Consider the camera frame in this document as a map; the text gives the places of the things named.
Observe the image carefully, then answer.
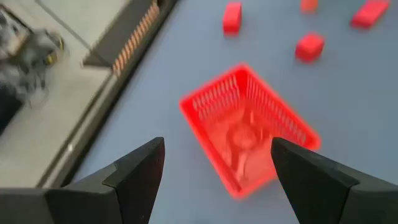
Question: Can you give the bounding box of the red rectangular block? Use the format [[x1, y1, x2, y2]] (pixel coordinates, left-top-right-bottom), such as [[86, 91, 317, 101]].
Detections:
[[222, 1, 243, 35], [350, 0, 391, 29]]

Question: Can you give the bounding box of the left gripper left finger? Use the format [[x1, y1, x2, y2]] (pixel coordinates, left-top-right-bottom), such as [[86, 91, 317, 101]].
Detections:
[[0, 137, 166, 224]]

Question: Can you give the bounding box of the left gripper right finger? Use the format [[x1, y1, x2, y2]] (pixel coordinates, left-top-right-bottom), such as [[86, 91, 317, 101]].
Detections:
[[270, 137, 398, 224]]

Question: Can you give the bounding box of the orange rectangular block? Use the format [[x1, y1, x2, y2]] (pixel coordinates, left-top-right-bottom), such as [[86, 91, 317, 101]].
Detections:
[[300, 0, 320, 14]]

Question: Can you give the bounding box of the dark grey floor equipment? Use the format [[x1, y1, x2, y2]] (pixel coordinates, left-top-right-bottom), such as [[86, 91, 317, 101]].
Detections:
[[0, 27, 66, 106]]

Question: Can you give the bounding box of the black orange-striped floor mat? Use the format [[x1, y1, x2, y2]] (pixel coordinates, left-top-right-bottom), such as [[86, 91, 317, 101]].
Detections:
[[81, 0, 161, 77]]

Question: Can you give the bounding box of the red plastic basket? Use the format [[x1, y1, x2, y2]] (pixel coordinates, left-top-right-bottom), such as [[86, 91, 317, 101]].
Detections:
[[178, 63, 322, 200]]

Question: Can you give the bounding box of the small red block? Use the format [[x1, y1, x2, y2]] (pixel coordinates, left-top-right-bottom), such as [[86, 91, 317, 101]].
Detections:
[[294, 32, 326, 63]]

